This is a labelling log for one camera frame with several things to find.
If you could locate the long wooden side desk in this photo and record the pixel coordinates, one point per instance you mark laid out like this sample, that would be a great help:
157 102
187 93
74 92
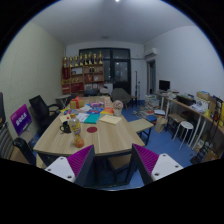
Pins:
201 122

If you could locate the red round coaster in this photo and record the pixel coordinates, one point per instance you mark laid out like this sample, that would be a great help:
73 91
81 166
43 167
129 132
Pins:
92 129

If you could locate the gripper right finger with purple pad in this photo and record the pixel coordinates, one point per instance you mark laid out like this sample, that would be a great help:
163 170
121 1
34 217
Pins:
152 166

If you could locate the purple sign board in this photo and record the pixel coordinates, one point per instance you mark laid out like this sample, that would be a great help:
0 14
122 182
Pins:
20 119

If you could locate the striped chair at left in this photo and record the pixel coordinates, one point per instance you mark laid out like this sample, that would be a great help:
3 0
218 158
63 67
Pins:
15 149

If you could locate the wooden shelf with trophies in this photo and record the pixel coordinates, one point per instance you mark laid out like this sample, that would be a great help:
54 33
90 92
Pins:
81 73

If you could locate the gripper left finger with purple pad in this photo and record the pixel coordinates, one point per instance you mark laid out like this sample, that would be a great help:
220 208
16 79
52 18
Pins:
75 167

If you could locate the wooden meeting table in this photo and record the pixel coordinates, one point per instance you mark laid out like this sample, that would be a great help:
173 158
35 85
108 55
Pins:
108 140

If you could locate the white paper sheet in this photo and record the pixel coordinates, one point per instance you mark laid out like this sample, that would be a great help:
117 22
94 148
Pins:
82 117

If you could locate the dark glass door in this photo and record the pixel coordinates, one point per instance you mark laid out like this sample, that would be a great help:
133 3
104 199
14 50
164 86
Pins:
117 66

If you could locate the white air conditioner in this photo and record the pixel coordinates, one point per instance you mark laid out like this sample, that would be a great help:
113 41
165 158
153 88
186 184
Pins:
150 52

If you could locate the orange drink bottle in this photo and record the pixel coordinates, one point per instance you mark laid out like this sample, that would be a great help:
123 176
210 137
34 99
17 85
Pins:
75 128

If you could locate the brown paper bag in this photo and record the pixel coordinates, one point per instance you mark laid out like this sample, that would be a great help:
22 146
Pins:
160 124

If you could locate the teal notebook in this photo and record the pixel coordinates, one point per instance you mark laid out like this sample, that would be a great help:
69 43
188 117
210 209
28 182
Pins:
92 119

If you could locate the black monitor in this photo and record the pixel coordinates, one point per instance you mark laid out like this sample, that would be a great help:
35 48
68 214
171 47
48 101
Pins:
164 85

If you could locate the black mug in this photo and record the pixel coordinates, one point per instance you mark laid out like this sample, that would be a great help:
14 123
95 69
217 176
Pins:
65 127

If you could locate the grey armchair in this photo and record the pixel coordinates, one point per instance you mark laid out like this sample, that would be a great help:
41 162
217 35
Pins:
121 94

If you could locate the yellow paper envelope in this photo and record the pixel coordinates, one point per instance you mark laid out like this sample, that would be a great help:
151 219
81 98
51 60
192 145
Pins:
111 119

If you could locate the yellow gift box red ribbon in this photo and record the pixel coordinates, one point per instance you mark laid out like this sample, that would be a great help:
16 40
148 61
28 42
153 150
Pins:
76 103

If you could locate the flower bouquet in pot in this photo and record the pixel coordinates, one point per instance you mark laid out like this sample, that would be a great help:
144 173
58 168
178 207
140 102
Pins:
117 107

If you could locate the black office chair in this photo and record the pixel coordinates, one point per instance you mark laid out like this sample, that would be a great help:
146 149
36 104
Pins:
44 114

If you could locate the white round stool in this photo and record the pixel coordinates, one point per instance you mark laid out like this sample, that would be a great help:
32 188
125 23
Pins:
187 129

